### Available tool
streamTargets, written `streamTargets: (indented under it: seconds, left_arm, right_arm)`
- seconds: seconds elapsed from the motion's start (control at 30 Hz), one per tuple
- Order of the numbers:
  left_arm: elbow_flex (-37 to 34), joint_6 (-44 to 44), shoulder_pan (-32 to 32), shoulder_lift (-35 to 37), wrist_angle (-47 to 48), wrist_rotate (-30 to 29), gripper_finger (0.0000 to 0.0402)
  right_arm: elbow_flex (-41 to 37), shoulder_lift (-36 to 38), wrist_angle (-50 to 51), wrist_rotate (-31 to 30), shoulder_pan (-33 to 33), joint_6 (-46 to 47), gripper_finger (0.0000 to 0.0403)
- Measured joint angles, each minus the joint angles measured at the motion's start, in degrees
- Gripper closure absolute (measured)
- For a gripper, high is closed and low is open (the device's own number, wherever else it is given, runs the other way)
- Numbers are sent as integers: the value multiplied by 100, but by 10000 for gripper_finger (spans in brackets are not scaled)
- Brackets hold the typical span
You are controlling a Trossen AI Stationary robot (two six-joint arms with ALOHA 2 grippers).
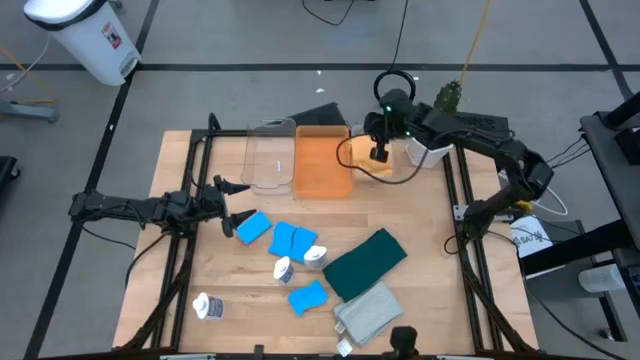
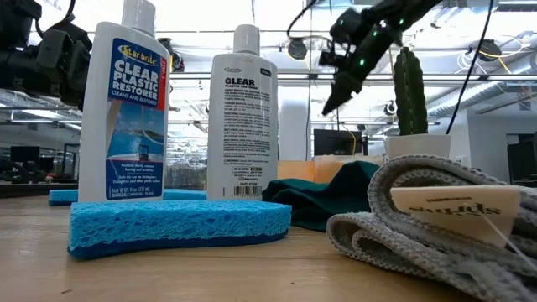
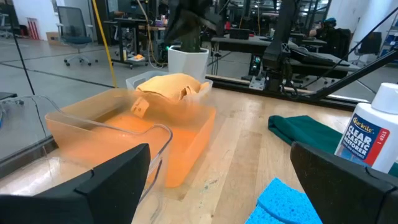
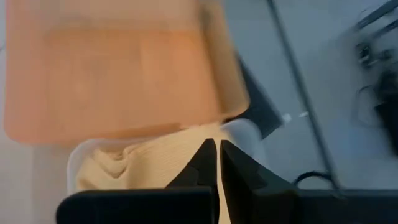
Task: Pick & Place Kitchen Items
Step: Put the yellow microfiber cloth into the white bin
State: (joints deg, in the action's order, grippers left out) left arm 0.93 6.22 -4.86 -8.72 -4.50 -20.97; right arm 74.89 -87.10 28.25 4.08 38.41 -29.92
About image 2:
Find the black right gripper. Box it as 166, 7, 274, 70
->
321, 27, 399, 115

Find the black monitor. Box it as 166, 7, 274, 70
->
313, 128, 364, 157
9, 145, 41, 164

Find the thin black cable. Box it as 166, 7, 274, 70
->
445, 0, 496, 135

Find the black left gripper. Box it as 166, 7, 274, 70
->
0, 23, 92, 107

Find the green cactus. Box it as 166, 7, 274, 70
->
392, 45, 429, 136

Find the orange plastic bin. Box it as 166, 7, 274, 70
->
276, 159, 316, 182

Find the black metal rig frame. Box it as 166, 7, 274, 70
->
0, 180, 80, 199

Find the white plastic restorer bottle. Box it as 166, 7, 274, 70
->
78, 0, 171, 203
206, 23, 279, 201

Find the paper cloth tag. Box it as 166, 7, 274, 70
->
388, 184, 523, 249

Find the grey waffle cloth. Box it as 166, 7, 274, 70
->
326, 154, 537, 302

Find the dark green cloth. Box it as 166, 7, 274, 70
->
262, 160, 381, 233

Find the orange cloth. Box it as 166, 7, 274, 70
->
315, 159, 378, 184

